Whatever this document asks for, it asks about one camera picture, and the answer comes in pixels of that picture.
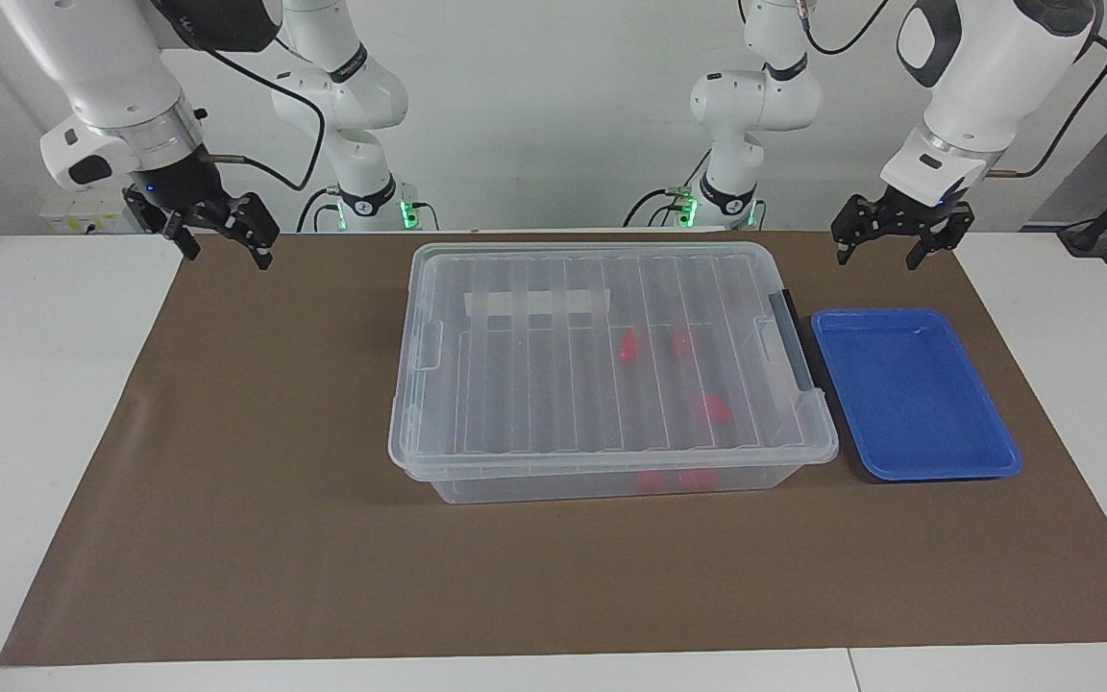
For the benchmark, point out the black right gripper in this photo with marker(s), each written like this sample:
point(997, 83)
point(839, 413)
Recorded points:
point(179, 192)

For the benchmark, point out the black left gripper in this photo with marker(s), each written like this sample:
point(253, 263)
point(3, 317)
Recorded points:
point(914, 207)

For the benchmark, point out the red block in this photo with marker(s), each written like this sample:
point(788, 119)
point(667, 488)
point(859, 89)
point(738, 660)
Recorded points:
point(628, 348)
point(712, 409)
point(698, 479)
point(650, 481)
point(681, 343)

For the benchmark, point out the clear ribbed plastic lid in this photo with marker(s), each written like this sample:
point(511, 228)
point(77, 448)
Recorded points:
point(553, 384)

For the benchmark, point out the white box with yellow label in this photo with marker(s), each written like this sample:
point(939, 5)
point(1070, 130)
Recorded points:
point(83, 217)

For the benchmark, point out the blue plastic tray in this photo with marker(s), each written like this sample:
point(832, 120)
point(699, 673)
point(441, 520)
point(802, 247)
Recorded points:
point(909, 394)

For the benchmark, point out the clear plastic storage box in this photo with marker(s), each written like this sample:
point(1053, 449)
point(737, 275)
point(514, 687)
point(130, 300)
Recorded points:
point(534, 486)

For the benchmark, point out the brown table mat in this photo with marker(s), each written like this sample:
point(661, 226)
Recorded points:
point(275, 538)

